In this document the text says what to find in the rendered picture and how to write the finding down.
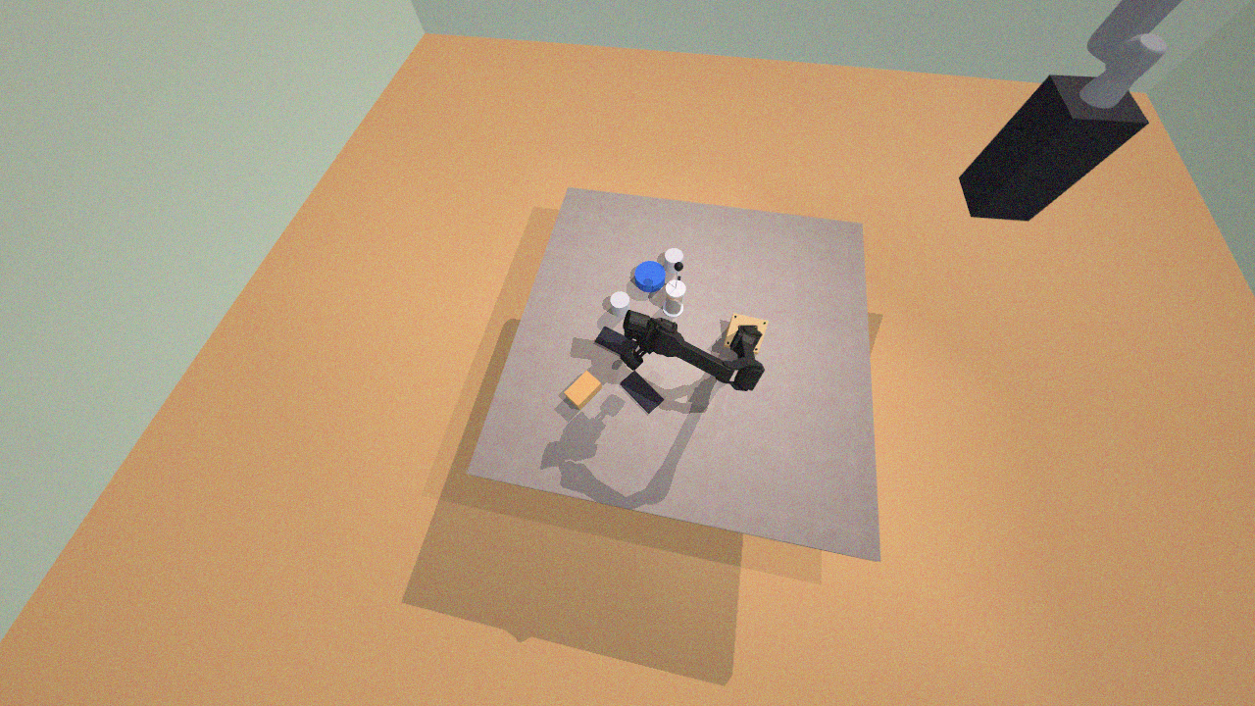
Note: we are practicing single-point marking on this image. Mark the white cylinder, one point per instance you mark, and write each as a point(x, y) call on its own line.
point(672, 256)
point(620, 304)

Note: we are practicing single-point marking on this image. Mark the glass coffee press with black knob plunger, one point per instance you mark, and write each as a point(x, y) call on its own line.
point(675, 290)

